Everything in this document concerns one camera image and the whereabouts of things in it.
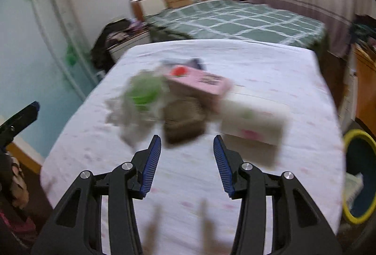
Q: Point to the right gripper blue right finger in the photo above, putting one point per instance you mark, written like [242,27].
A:
[223,165]

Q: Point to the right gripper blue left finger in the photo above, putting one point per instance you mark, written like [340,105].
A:
[149,162]

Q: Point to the white blue paper cup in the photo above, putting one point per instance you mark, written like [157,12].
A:
[353,187]

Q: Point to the yellow rimmed dark trash bin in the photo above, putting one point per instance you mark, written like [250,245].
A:
[360,158]

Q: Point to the brown plastic tray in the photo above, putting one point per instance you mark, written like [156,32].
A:
[184,119]

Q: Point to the dotted paper cup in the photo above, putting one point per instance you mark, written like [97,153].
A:
[254,118]

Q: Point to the pink milk carton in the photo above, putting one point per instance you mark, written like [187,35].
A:
[208,88]

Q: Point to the clear plastic green-label bottle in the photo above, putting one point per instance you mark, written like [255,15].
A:
[144,89]

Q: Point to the white bedside cabinet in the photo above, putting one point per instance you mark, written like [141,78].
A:
[139,38]

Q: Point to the green checked duvet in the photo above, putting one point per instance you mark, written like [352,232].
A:
[226,19]

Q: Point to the dark clothes on cabinet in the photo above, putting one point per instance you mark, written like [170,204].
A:
[113,34]

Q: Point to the wooden low sideboard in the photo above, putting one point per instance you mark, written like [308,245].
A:
[365,73]

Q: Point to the pile of dark clothes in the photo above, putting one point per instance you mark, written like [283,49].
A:
[363,29]

